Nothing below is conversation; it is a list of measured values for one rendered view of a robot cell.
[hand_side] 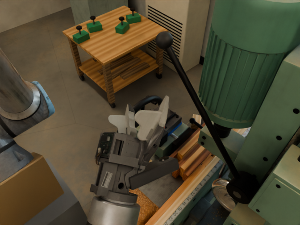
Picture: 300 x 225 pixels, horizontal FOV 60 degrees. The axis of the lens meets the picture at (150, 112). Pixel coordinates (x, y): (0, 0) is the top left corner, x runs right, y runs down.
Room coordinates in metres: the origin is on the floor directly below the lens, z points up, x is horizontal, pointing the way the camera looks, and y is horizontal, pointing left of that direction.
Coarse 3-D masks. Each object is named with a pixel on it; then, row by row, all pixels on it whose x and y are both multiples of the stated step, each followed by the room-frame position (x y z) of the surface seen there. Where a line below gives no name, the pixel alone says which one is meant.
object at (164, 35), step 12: (156, 36) 0.45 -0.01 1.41; (168, 36) 0.44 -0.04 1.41; (168, 48) 0.43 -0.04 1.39; (180, 72) 0.41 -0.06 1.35; (192, 96) 0.38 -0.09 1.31; (204, 120) 0.35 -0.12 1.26; (216, 132) 0.34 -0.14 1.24; (216, 144) 0.32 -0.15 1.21; (228, 156) 0.31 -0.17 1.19; (240, 180) 0.27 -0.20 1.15; (252, 180) 0.27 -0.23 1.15; (228, 192) 0.26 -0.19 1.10; (240, 192) 0.25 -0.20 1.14; (252, 192) 0.25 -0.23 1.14
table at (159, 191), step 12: (192, 132) 0.59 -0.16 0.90; (156, 156) 0.49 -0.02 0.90; (168, 156) 0.49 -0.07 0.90; (156, 180) 0.39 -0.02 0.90; (168, 180) 0.39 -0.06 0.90; (180, 180) 0.39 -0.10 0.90; (144, 192) 0.35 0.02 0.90; (156, 192) 0.35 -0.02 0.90; (168, 192) 0.35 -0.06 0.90; (204, 192) 0.37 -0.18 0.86; (156, 204) 0.31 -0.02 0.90; (192, 204) 0.32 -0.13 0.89
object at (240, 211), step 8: (240, 208) 0.23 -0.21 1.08; (248, 208) 0.23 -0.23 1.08; (232, 216) 0.21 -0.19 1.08; (240, 216) 0.21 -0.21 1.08; (248, 216) 0.21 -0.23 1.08; (256, 216) 0.21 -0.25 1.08; (224, 224) 0.21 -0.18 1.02; (232, 224) 0.20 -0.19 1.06; (240, 224) 0.20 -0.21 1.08; (248, 224) 0.20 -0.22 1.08; (256, 224) 0.20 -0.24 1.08
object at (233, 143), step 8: (200, 136) 0.47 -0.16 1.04; (208, 136) 0.45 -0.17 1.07; (232, 136) 0.45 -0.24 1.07; (240, 136) 0.45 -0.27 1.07; (200, 144) 0.46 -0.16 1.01; (208, 144) 0.45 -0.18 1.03; (224, 144) 0.42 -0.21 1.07; (232, 144) 0.42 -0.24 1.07; (240, 144) 0.42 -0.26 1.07; (216, 152) 0.43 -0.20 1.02; (232, 152) 0.40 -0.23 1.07; (232, 160) 0.39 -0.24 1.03
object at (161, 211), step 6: (198, 168) 0.42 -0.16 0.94; (192, 174) 0.40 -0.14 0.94; (198, 174) 0.40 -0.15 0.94; (186, 180) 0.37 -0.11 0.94; (192, 180) 0.37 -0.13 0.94; (180, 186) 0.35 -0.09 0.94; (186, 186) 0.35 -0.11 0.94; (174, 192) 0.33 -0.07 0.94; (180, 192) 0.33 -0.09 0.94; (174, 198) 0.32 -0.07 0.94; (168, 204) 0.30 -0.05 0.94; (162, 210) 0.28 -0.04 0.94; (156, 216) 0.26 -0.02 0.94; (150, 222) 0.25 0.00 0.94
